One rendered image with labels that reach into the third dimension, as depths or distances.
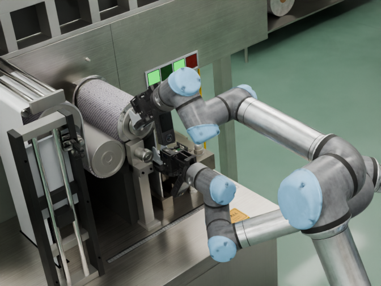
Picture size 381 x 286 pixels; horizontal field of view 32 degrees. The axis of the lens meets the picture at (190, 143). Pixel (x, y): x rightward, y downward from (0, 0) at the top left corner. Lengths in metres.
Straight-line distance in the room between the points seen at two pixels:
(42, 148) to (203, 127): 0.41
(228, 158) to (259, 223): 1.30
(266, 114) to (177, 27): 0.86
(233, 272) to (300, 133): 0.73
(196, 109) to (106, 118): 0.44
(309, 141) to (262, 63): 3.76
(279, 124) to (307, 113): 2.93
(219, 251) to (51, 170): 0.50
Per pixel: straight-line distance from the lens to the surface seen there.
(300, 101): 4.70
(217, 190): 1.85
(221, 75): 2.87
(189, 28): 2.46
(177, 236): 2.07
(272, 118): 1.63
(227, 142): 3.04
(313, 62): 5.28
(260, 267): 2.26
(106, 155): 1.96
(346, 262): 1.47
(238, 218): 2.08
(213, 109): 1.67
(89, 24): 2.20
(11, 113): 1.82
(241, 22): 2.64
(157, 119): 1.79
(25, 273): 2.06
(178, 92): 1.64
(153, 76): 2.40
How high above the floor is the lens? 2.20
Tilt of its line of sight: 31 degrees down
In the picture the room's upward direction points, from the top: 6 degrees counter-clockwise
